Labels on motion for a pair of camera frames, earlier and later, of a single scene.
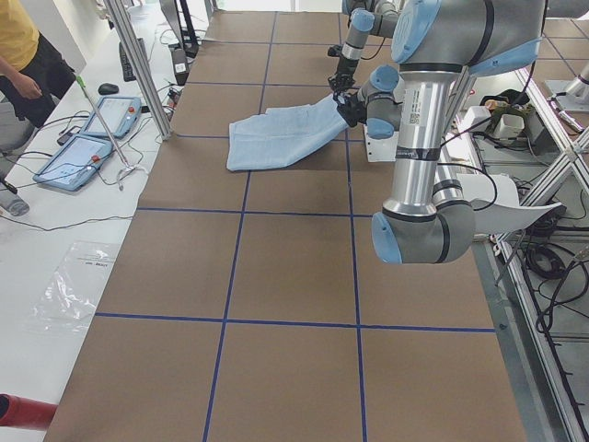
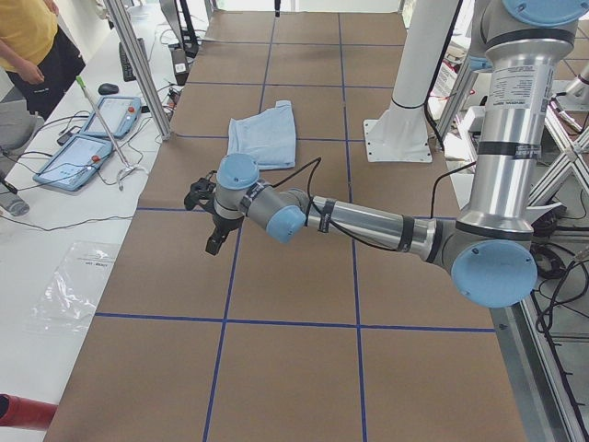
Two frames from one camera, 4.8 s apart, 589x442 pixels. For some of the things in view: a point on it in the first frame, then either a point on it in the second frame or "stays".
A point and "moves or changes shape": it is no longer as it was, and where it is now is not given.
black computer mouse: (108, 88) stays
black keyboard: (125, 67) stays
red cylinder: (20, 412) stays
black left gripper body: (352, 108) to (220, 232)
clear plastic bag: (71, 297) stays
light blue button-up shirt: (282, 134) moves or changes shape
